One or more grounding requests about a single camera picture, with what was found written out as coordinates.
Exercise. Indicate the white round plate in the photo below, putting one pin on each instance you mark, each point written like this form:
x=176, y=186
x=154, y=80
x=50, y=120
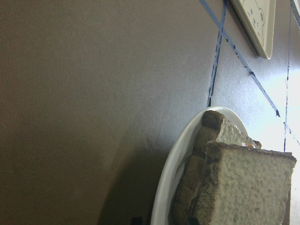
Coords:
x=176, y=161

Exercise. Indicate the brown bread slice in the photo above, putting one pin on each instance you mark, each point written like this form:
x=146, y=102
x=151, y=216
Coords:
x=244, y=186

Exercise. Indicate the cream bear serving tray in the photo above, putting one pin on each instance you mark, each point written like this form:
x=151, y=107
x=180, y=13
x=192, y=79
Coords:
x=258, y=18

